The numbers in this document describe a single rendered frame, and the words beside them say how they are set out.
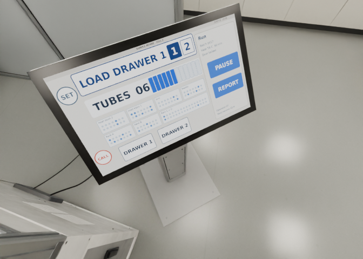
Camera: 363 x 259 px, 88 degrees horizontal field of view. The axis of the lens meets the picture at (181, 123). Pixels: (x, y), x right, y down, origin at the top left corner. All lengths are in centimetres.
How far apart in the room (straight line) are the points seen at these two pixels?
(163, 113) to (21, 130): 179
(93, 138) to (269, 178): 138
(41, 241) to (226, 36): 63
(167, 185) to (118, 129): 102
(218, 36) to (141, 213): 127
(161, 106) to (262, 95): 158
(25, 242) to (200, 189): 115
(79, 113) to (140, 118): 14
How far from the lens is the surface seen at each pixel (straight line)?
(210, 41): 54
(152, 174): 150
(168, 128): 52
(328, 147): 199
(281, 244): 162
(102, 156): 53
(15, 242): 47
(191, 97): 52
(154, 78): 49
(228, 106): 59
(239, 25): 59
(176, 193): 146
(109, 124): 50
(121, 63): 47
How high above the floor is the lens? 148
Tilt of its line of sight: 61 degrees down
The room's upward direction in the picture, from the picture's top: 1 degrees counter-clockwise
